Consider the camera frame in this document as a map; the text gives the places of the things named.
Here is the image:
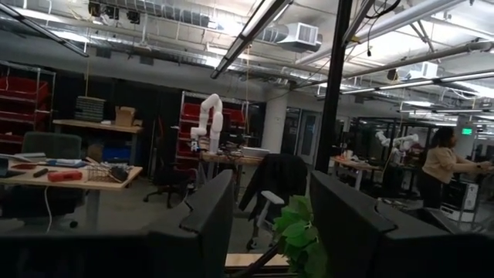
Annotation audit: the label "wooden work table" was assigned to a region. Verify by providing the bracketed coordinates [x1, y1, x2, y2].
[0, 152, 144, 232]

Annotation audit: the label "black office chair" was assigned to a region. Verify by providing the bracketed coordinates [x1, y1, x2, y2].
[142, 115, 198, 210]

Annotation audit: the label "black jacket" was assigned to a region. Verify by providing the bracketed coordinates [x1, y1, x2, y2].
[238, 153, 310, 212]

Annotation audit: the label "red hand tool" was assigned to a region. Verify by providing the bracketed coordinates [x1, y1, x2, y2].
[46, 170, 84, 183]

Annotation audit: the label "green office chair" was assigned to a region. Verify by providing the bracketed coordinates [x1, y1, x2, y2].
[0, 131, 84, 229]

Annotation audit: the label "wooden workbench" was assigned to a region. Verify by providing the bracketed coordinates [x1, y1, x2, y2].
[52, 118, 144, 167]

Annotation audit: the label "wire basket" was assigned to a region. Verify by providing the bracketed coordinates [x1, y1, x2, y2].
[86, 164, 130, 185]

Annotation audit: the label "black aluminium rig frame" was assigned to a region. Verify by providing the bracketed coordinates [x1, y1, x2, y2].
[314, 0, 376, 175]

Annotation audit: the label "long ceiling light fixture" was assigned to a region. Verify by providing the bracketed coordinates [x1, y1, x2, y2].
[210, 0, 294, 80]

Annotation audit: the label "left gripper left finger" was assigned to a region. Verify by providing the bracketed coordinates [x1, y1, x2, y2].
[148, 169, 235, 278]

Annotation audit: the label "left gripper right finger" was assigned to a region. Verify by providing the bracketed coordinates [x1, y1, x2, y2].
[310, 171, 397, 278]

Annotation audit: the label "person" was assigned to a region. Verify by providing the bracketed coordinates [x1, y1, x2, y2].
[418, 126, 494, 209]

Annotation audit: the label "green artificial plant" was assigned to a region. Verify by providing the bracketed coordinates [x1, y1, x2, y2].
[272, 195, 329, 278]

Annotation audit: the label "cardboard box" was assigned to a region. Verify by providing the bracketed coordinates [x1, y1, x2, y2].
[114, 105, 137, 128]

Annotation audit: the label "white office chair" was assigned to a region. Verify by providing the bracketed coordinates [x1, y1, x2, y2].
[246, 189, 286, 251]

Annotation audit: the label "white air conditioning unit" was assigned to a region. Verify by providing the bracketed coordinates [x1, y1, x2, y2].
[276, 22, 323, 54]

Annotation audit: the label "grey stacked trays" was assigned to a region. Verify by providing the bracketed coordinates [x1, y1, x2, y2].
[73, 95, 107, 124]

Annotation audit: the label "blue storage bin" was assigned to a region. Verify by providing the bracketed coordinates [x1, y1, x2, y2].
[100, 145, 132, 163]

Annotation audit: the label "metal rack with red bins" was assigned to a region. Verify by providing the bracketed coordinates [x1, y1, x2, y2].
[0, 60, 57, 155]
[175, 90, 267, 163]

